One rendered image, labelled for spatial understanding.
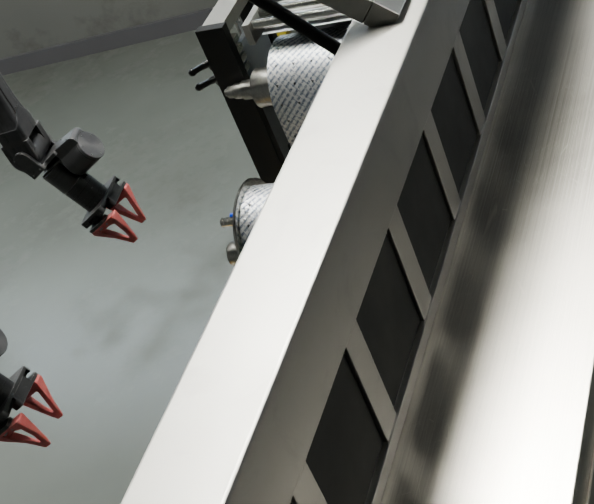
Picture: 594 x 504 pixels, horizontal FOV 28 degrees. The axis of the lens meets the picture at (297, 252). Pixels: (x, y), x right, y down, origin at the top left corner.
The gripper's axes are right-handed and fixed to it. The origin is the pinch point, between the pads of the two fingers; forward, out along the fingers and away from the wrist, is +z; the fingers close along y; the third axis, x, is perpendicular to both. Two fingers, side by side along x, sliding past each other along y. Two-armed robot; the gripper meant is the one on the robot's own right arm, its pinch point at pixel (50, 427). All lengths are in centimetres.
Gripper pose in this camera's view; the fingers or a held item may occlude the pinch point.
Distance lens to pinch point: 195.2
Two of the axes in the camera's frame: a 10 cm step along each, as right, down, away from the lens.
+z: 7.5, 5.8, 3.3
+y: 1.7, -6.5, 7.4
